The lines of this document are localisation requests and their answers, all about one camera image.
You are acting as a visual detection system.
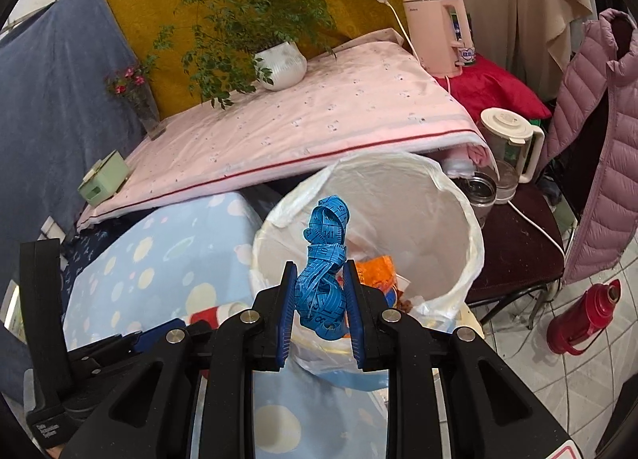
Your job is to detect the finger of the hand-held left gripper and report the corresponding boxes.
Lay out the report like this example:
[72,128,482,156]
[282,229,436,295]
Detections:
[67,318,187,370]

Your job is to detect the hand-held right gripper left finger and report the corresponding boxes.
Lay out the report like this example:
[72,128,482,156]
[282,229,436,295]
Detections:
[65,262,301,459]

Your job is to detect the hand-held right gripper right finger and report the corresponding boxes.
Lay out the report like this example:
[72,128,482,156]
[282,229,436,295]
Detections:
[343,260,574,459]

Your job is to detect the orange foil wrapper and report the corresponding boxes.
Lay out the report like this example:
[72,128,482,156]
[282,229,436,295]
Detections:
[356,256,400,301]

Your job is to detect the blue measuring tape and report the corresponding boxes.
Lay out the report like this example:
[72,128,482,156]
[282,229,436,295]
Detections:
[296,196,351,339]

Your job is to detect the red and white carton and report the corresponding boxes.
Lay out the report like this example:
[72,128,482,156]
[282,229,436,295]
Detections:
[192,304,251,329]

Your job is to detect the white bin with plastic bag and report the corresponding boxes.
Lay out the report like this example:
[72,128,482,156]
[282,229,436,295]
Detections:
[252,150,486,376]

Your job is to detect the light blue dotted tablecloth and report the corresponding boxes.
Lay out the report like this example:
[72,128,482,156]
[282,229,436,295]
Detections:
[62,192,390,459]

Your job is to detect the pale green box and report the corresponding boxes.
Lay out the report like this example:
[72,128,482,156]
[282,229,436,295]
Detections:
[77,150,131,207]

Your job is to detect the dark chair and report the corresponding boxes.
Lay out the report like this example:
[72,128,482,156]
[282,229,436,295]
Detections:
[466,185,567,331]

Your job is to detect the glass jar with metal lid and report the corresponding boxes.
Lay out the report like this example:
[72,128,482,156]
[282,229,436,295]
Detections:
[466,172,498,231]

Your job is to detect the pink blanket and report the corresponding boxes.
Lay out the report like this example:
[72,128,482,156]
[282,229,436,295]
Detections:
[77,28,493,236]

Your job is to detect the grey-blue hanging cloth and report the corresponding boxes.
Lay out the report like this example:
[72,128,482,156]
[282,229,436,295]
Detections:
[0,0,166,392]

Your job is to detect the red thermos flask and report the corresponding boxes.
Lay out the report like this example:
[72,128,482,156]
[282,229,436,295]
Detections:
[547,280,623,357]

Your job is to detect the white electric kettle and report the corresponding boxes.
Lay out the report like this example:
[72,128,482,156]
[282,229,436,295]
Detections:
[476,107,545,204]

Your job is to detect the glass vase with pink flowers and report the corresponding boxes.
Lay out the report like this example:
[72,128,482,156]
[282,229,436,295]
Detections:
[104,65,161,139]

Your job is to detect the red cloth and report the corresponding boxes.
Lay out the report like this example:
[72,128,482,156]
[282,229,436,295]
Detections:
[431,56,553,122]

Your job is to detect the pink water dispenser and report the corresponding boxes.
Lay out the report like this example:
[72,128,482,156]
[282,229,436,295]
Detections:
[403,0,475,79]

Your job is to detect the pink down jacket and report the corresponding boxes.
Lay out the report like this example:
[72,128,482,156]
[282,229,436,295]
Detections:
[541,9,638,286]

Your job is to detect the green plant in white pot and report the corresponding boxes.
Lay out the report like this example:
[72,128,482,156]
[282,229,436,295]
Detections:
[152,0,360,111]

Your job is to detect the beige curtain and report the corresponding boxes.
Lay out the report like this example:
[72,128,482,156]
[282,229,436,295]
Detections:
[399,0,595,107]

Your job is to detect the white power cable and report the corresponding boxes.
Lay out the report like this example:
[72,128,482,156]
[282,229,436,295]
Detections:
[506,200,567,286]

